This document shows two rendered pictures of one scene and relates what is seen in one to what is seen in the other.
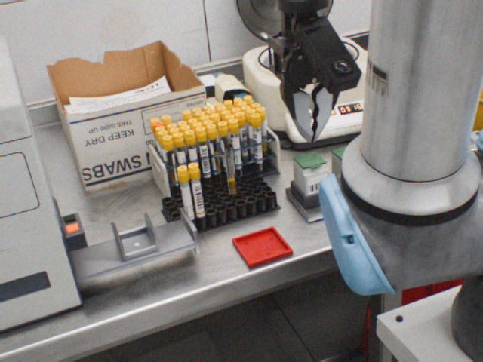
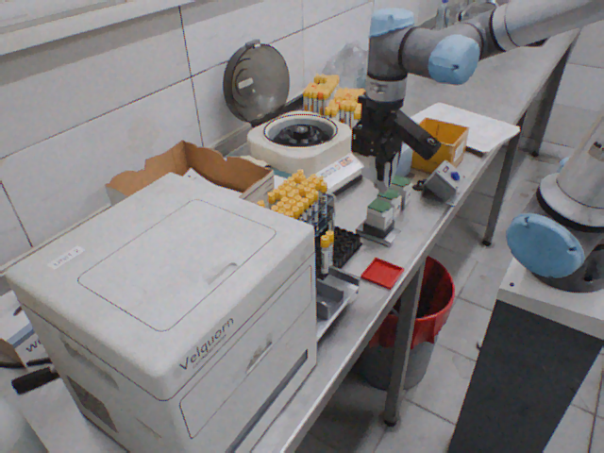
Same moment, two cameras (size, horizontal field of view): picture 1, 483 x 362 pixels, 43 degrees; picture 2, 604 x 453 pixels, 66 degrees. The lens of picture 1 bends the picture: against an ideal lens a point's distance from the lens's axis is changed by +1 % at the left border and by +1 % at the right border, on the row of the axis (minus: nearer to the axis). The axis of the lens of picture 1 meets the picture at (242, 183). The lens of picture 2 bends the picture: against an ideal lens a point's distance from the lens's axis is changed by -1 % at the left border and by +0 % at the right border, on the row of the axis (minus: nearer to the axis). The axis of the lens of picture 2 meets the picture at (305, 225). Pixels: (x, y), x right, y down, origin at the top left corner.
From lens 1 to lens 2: 60 cm
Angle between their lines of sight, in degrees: 31
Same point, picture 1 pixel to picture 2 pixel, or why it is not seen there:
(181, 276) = (355, 313)
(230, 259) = (372, 289)
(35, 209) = (310, 304)
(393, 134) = not seen: outside the picture
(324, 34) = (407, 121)
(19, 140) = (310, 256)
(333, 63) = (427, 140)
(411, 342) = (530, 293)
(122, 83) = not seen: hidden behind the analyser
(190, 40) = (189, 133)
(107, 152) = not seen: hidden behind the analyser
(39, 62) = (83, 183)
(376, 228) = (585, 238)
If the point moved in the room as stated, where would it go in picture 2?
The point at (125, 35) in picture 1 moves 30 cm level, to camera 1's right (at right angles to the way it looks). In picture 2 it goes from (145, 142) to (249, 109)
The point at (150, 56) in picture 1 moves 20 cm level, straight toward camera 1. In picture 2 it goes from (177, 155) to (226, 184)
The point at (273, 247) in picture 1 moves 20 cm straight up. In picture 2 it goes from (389, 271) to (398, 190)
